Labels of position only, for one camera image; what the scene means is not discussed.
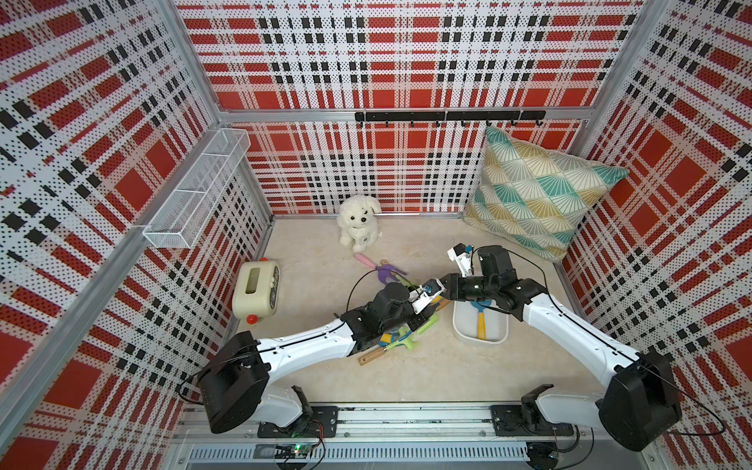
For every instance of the purple rake pink handle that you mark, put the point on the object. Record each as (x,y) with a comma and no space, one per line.
(386,272)

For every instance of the blue rake yellow handle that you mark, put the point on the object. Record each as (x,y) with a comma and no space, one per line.
(389,338)
(480,307)

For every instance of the white plush dog toy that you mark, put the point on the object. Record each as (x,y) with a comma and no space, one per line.
(358,223)

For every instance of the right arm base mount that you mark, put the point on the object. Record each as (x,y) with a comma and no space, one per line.
(526,419)

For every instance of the black wall hook rail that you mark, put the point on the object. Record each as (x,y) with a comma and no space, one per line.
(510,116)

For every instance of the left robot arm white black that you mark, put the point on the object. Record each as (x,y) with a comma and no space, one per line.
(238,383)

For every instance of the cream retro toaster toy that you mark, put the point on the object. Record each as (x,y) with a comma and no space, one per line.
(255,294)

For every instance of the light green rake wooden handle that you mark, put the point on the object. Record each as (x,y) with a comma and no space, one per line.
(371,356)

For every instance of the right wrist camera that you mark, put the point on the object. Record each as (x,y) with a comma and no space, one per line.
(462,255)

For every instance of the light green fork wooden handle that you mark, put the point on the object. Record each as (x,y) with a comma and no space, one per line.
(410,342)

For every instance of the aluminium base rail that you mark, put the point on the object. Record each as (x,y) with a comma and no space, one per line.
(391,435)

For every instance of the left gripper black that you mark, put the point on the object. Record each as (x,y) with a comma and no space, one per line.
(420,317)

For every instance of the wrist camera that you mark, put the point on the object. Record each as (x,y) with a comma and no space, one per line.
(425,294)
(462,255)

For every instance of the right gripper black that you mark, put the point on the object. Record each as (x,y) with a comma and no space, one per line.
(453,286)

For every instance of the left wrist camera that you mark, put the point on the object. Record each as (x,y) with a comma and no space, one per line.
(425,294)

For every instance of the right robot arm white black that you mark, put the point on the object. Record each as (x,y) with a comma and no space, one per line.
(640,401)

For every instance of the white plastic storage box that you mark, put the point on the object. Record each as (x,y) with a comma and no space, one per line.
(464,323)

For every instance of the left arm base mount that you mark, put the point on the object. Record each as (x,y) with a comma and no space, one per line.
(287,413)

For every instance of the white wire mesh shelf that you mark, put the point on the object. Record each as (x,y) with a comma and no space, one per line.
(179,223)

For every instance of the teal yellow patterned pillow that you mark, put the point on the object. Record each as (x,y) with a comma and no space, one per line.
(535,197)

